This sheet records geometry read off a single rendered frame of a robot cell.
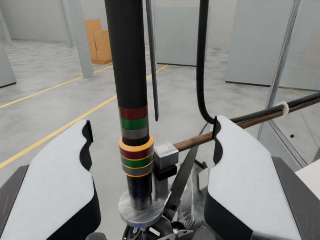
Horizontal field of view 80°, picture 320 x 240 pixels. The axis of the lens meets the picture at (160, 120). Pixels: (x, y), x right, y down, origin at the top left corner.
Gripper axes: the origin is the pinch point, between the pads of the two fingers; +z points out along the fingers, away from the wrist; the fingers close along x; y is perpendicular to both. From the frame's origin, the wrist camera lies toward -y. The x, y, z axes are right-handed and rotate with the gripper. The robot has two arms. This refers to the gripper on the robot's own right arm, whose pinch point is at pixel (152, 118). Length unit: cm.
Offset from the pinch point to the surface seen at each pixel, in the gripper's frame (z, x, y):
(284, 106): 21.3, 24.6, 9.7
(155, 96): 7.7, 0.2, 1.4
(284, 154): 83, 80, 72
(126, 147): 7.0, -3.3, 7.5
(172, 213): 25, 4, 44
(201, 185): 40, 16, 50
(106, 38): 811, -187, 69
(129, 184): 7.4, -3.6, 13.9
